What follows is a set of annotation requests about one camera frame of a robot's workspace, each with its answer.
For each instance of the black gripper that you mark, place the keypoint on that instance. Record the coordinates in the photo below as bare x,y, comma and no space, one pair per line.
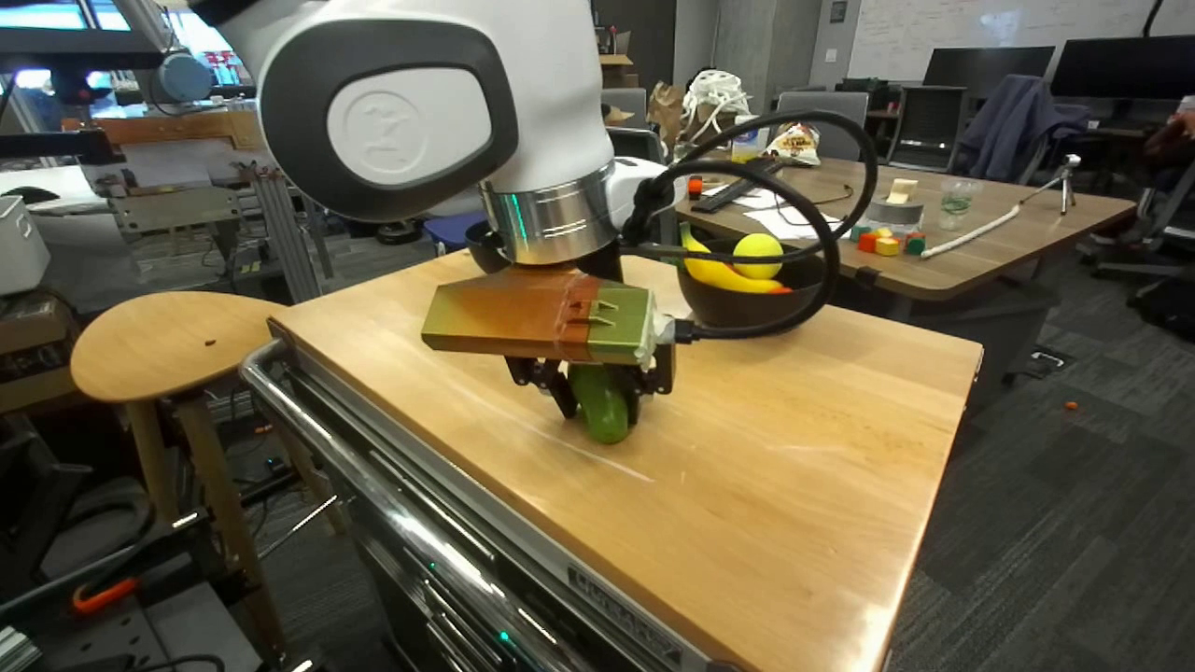
547,363

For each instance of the green toy pear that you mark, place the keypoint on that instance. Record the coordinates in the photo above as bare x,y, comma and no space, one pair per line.
606,413

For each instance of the yellow toy banana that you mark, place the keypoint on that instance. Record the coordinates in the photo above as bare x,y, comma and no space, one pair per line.
713,277

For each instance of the yellow toy lemon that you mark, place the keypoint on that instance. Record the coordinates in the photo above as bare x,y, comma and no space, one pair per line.
754,255

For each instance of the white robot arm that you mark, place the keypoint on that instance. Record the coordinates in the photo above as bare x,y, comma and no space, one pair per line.
423,113

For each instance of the black bowl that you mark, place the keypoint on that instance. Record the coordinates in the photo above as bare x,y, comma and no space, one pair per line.
760,311

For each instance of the black flat bar device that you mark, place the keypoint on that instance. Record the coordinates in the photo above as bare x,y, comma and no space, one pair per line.
720,189

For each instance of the white cart wooden top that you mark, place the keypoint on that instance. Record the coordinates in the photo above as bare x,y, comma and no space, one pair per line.
423,590

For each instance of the red toy block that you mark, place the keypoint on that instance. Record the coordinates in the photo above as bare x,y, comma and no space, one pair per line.
867,240

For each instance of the beige cloth bag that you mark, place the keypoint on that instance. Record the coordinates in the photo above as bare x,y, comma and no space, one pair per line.
798,142

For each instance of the yellow toy block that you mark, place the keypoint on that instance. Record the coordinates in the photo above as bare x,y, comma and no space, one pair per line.
891,245

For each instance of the clear plastic container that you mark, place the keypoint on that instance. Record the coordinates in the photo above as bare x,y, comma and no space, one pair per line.
896,211

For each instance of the green toy block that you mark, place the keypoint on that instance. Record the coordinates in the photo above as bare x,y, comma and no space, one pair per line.
916,249

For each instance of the grey fabric office chair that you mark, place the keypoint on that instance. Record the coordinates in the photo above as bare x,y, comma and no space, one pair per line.
821,104

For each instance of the thin white rod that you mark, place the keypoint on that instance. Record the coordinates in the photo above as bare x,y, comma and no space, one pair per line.
977,234

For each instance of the round wooden stool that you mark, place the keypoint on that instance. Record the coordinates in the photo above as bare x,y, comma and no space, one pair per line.
162,341

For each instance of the chair with blue jacket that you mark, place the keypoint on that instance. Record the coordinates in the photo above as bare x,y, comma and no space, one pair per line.
1012,123

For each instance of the wooden office desk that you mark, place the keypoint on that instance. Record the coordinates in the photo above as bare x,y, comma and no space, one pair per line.
1068,211

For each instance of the black computer monitor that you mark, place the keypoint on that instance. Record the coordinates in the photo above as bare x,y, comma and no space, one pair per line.
1126,62
989,69

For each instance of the small silver tripod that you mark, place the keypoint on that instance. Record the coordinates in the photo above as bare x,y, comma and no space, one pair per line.
1067,171

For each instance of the white plastic bin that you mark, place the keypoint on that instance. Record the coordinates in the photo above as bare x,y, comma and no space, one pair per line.
21,245

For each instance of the grey metal frame workbench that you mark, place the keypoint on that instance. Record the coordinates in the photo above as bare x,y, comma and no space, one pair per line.
188,216

